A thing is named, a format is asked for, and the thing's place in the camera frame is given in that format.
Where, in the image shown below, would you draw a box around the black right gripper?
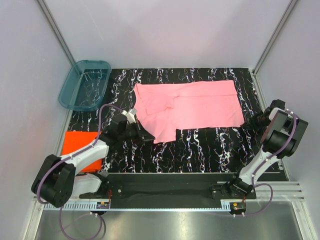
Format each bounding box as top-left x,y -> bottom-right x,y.
240,111 -> 271,133

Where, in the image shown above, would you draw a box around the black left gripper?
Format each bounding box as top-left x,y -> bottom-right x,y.
118,120 -> 155,145

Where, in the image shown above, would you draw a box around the pink t shirt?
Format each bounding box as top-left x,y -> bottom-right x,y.
134,80 -> 245,144

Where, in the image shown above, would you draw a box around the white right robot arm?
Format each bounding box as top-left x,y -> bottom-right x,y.
222,107 -> 309,199

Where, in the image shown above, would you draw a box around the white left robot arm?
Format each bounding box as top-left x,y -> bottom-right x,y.
31,114 -> 155,208

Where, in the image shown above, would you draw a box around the folded orange t shirt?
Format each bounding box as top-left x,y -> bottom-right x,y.
61,131 -> 105,173

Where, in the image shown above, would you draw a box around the teal plastic bin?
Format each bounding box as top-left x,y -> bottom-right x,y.
58,60 -> 112,112

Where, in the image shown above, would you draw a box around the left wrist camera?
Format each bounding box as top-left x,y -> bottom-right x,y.
121,108 -> 137,124

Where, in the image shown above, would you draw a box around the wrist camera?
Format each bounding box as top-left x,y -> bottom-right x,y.
121,108 -> 137,124
269,99 -> 286,110

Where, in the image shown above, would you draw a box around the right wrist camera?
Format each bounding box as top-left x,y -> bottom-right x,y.
269,99 -> 286,110

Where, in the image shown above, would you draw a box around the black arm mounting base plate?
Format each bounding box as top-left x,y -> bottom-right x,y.
73,173 -> 270,204

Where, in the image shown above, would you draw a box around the aluminium rail crossbar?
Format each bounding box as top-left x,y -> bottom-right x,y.
32,181 -> 306,202

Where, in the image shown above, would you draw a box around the white slotted cable duct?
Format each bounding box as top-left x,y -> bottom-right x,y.
63,200 -> 244,212

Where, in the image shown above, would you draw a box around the right aluminium frame post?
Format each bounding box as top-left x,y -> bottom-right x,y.
252,0 -> 300,76

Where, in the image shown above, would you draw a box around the aluminium frame post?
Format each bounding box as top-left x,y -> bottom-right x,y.
36,0 -> 76,65
252,0 -> 300,76

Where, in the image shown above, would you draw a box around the left aluminium frame post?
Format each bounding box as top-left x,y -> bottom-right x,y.
36,0 -> 76,65

